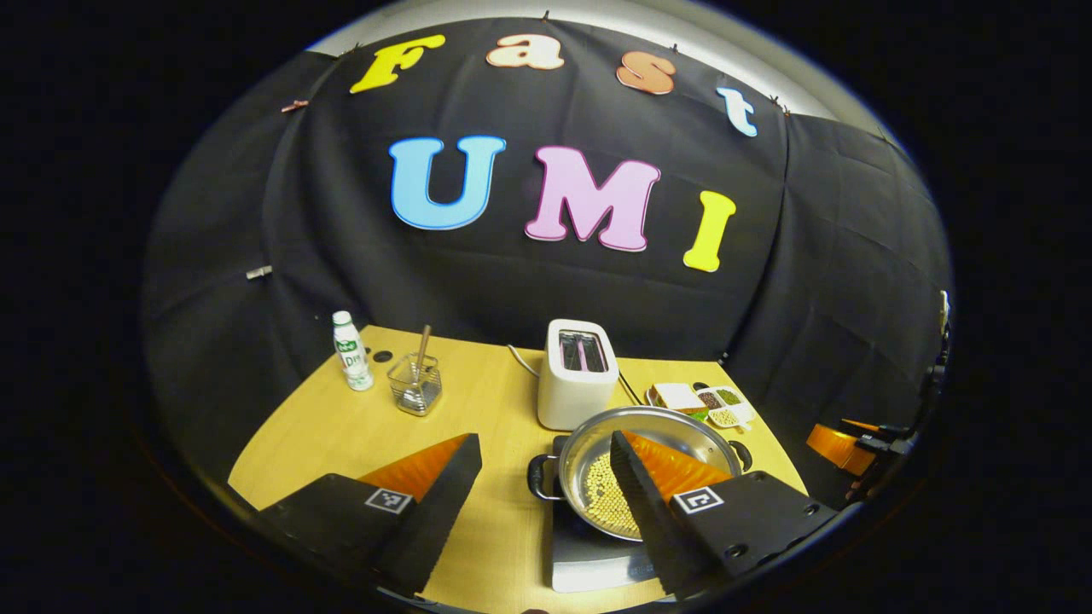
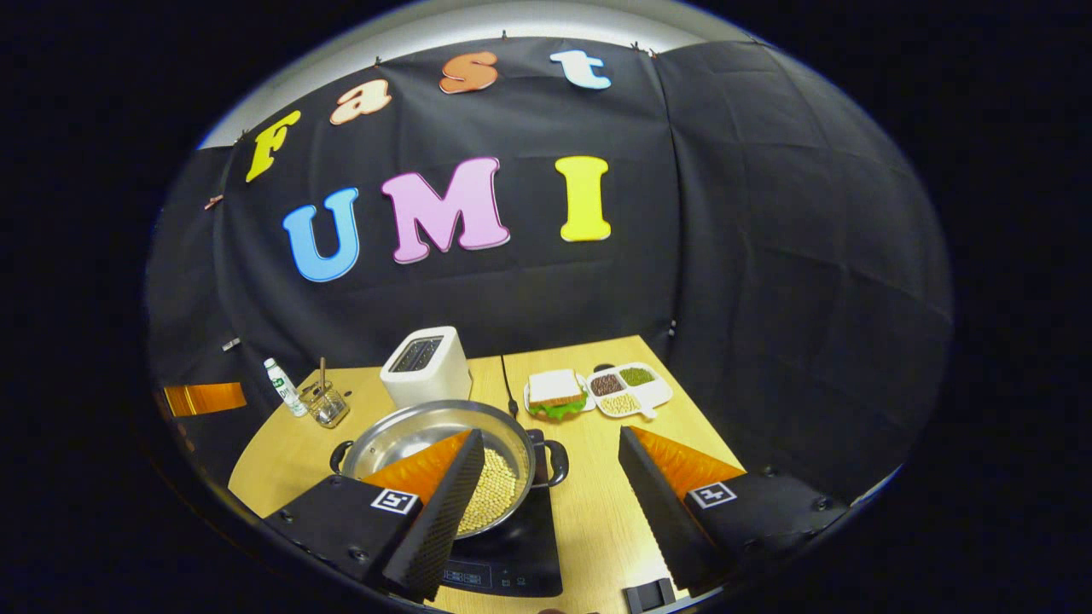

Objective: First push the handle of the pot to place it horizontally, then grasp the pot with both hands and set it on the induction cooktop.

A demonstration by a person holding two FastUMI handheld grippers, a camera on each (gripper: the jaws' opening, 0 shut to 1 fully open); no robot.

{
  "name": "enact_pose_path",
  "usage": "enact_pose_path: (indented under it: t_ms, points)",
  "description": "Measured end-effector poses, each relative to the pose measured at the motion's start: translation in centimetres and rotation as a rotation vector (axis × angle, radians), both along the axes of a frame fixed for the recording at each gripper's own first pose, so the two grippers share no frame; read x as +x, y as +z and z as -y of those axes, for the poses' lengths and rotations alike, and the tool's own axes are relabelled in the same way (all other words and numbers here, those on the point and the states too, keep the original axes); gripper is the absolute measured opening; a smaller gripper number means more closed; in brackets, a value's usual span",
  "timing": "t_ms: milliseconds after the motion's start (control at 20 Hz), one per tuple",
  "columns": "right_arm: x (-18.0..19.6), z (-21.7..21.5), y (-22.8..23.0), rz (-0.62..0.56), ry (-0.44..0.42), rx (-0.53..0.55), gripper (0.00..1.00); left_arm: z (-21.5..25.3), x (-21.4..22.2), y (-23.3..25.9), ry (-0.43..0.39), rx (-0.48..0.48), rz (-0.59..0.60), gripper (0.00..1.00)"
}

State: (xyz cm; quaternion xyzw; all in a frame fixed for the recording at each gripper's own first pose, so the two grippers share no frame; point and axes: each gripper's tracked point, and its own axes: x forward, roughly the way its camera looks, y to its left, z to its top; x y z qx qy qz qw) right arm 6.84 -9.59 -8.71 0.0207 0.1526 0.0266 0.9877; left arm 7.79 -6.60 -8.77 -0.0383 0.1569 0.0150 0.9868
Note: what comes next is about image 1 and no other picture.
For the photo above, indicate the white bottle with green label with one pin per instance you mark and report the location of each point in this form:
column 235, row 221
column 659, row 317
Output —
column 352, row 358

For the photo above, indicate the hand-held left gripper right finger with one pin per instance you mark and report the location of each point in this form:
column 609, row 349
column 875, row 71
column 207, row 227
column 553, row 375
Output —
column 653, row 520

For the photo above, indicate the white toaster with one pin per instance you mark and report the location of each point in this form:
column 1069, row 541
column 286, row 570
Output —
column 567, row 392

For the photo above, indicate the sandwich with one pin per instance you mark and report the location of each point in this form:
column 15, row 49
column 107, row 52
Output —
column 678, row 396

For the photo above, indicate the red clothes peg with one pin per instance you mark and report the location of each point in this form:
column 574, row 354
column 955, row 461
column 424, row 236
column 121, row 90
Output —
column 295, row 106

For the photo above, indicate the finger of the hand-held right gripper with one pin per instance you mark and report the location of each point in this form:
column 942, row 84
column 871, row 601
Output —
column 836, row 448
column 862, row 424

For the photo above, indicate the silver clip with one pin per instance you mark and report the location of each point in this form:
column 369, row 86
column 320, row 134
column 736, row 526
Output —
column 259, row 272

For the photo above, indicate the pile of yellow soybeans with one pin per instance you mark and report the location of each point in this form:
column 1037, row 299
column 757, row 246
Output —
column 610, row 503

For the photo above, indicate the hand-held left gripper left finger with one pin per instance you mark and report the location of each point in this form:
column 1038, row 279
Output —
column 435, row 520

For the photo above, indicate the black induction cooktop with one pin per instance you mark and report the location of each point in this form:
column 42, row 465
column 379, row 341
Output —
column 597, row 567

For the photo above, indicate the white divided dish of beans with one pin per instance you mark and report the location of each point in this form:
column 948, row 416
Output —
column 725, row 409

